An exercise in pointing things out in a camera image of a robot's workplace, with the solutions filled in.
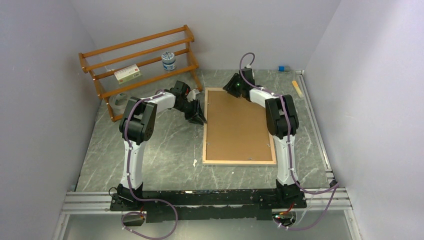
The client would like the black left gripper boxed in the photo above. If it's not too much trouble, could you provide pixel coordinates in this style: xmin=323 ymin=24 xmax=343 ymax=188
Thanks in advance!
xmin=175 ymin=99 xmax=207 ymax=127

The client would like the light wooden picture frame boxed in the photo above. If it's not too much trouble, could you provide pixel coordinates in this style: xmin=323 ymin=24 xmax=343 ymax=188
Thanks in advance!
xmin=202 ymin=87 xmax=277 ymax=166

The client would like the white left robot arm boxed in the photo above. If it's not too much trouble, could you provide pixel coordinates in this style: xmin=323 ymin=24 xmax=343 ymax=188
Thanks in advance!
xmin=117 ymin=80 xmax=207 ymax=210

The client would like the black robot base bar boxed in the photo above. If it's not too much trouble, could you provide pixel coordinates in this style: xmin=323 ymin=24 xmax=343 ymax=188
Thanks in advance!
xmin=109 ymin=184 xmax=307 ymax=223

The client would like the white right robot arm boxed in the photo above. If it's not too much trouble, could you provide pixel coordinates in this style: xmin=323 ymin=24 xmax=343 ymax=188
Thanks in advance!
xmin=223 ymin=67 xmax=301 ymax=208

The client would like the blue capped small bottle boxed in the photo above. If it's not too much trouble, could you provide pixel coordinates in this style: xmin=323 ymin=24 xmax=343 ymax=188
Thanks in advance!
xmin=278 ymin=65 xmax=291 ymax=72

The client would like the small yellow wooden stick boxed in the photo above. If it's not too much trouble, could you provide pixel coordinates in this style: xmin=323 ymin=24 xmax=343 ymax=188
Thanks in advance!
xmin=291 ymin=80 xmax=304 ymax=98

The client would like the white blue jar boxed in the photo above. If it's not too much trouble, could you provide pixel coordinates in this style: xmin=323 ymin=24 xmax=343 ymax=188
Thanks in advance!
xmin=161 ymin=51 xmax=176 ymax=71

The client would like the white green box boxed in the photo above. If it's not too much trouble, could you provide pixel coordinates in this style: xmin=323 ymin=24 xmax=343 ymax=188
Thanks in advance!
xmin=114 ymin=64 xmax=142 ymax=85

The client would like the clear tape roll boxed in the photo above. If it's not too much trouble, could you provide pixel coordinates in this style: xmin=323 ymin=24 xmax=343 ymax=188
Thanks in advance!
xmin=109 ymin=92 xmax=130 ymax=112

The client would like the orange wooden shelf rack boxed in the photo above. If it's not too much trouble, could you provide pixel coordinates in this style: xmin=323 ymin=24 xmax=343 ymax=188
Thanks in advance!
xmin=78 ymin=24 xmax=203 ymax=122

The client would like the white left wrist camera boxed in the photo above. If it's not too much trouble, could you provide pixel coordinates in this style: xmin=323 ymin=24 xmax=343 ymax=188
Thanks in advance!
xmin=186 ymin=89 xmax=200 ymax=102

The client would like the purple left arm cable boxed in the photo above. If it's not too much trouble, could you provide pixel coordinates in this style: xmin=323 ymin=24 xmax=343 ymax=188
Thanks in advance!
xmin=121 ymin=90 xmax=180 ymax=240

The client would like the aluminium rail frame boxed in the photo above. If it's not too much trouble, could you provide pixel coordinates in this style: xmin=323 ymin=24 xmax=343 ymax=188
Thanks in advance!
xmin=53 ymin=70 xmax=361 ymax=240

